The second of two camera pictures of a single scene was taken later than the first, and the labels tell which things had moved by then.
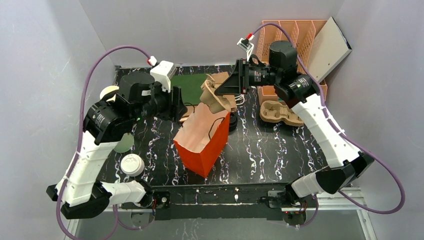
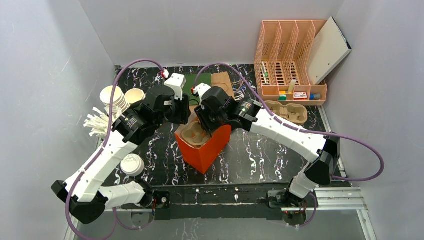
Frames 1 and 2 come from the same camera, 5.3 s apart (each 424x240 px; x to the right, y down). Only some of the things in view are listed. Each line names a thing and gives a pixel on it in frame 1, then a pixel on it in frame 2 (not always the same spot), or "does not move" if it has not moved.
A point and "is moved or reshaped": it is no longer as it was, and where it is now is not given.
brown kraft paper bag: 219,77 does not move
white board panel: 330,47 does not move
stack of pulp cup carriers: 273,111 does not move
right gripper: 244,76 -> 205,120
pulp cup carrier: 208,95 is moved or reshaped
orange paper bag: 202,137 does not move
